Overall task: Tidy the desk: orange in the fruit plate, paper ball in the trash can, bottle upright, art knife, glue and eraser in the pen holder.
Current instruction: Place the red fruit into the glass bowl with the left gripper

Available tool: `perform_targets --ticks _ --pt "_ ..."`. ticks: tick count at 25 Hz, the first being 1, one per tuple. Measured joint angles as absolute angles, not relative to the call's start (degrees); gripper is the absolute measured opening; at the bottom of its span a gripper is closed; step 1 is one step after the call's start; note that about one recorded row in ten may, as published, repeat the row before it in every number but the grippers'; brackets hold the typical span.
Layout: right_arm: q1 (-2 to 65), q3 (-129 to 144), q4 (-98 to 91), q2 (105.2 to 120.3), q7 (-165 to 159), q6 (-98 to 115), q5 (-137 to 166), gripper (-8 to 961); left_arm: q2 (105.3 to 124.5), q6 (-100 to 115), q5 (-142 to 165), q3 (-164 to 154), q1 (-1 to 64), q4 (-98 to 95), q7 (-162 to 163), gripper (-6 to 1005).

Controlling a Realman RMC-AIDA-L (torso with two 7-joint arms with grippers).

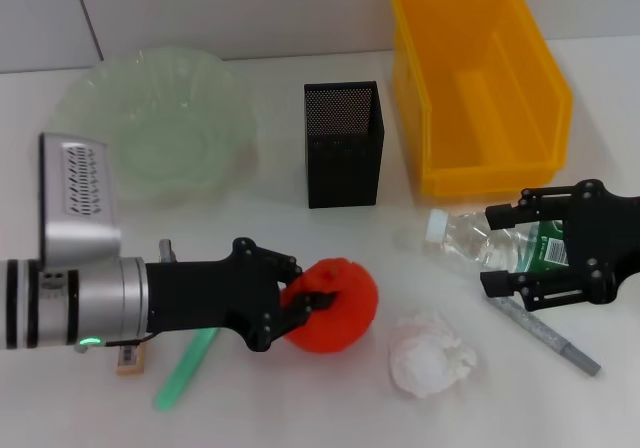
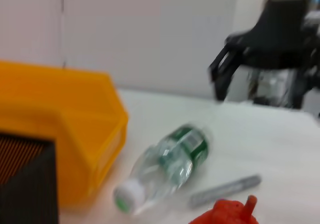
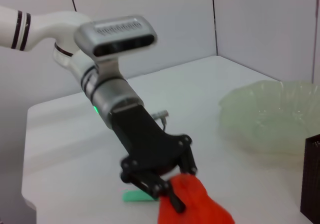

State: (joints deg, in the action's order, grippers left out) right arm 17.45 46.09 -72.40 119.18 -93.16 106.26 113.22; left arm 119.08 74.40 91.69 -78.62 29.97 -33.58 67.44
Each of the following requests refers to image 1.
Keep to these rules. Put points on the beige eraser with barcode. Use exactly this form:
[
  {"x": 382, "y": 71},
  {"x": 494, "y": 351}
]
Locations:
[{"x": 131, "y": 365}]

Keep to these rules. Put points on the red-orange fruit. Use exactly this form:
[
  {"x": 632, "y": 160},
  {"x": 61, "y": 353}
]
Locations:
[{"x": 350, "y": 313}]

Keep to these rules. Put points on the black mesh pen holder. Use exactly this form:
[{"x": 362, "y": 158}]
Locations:
[{"x": 345, "y": 168}]

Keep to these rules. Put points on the clear water bottle green label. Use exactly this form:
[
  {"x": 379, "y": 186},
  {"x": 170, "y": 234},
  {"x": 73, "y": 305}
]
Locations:
[{"x": 465, "y": 238}]

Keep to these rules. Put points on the translucent green wavy fruit bowl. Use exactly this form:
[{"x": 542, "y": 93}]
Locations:
[{"x": 165, "y": 118}]

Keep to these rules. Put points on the white and silver left robot arm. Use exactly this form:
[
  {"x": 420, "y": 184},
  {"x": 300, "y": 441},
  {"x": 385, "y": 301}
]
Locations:
[{"x": 50, "y": 303}]

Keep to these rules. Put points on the grey marker pen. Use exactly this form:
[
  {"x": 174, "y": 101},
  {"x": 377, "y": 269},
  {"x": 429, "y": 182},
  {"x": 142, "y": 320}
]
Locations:
[{"x": 540, "y": 333}]

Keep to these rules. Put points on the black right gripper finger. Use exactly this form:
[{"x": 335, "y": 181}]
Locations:
[
  {"x": 540, "y": 288},
  {"x": 540, "y": 205}
]

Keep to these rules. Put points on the silver connector plug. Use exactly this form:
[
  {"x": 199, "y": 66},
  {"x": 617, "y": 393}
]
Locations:
[{"x": 166, "y": 252}]

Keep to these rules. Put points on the light green pen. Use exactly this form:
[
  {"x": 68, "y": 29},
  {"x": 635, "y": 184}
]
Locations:
[{"x": 180, "y": 373}]

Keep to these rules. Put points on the white paper ball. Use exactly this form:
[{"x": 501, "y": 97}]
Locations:
[{"x": 430, "y": 358}]

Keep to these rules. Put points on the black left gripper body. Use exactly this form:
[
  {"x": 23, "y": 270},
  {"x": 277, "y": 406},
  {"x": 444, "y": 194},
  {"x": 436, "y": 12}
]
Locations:
[{"x": 200, "y": 293}]

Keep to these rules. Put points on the yellow plastic storage bin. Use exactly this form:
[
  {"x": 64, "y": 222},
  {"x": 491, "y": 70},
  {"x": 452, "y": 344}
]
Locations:
[{"x": 500, "y": 93}]

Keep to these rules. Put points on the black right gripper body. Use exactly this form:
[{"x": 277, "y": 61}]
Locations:
[{"x": 615, "y": 243}]

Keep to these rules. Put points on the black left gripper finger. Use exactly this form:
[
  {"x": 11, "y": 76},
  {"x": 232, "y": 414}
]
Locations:
[
  {"x": 282, "y": 263},
  {"x": 315, "y": 302}
]

